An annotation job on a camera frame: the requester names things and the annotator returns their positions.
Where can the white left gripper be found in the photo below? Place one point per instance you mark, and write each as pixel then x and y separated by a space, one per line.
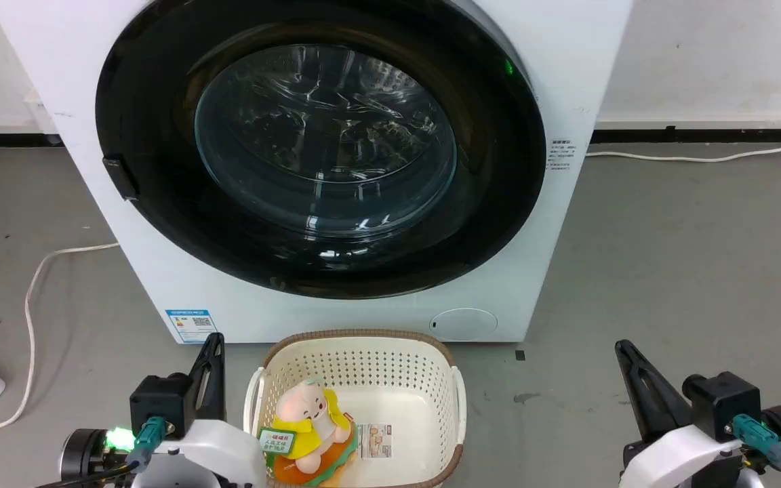
pixel 214 451

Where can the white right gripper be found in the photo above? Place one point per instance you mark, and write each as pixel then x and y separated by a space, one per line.
pixel 682 454

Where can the round black glass washer door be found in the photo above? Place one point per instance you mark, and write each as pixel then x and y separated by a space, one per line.
pixel 323 142

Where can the white front-load washing machine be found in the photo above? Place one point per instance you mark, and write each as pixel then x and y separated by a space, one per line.
pixel 567 81

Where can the blue energy label sticker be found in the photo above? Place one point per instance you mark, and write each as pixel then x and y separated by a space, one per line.
pixel 191 324

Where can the green hang tag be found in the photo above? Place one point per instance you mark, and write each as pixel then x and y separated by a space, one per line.
pixel 275 442

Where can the pink plush doll yellow coat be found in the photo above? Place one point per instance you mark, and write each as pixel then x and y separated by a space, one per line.
pixel 309 423

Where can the cream perforated laundry basket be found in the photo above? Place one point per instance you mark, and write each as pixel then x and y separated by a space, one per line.
pixel 363 369

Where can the paper label with barcode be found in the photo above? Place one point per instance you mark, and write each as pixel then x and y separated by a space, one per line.
pixel 373 440

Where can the round white filter cover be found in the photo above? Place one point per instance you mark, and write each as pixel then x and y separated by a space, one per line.
pixel 464 324

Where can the white warning text sticker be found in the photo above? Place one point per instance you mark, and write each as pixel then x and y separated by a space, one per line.
pixel 561 154

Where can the black floor skirting strip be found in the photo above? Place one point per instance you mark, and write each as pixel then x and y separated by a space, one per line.
pixel 7 140
pixel 695 135

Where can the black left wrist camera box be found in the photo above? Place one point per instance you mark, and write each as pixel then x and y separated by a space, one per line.
pixel 158 401

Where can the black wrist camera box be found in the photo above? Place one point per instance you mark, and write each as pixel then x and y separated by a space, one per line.
pixel 723 403
pixel 158 401

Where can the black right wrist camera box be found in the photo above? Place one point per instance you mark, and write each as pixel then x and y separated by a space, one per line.
pixel 723 403

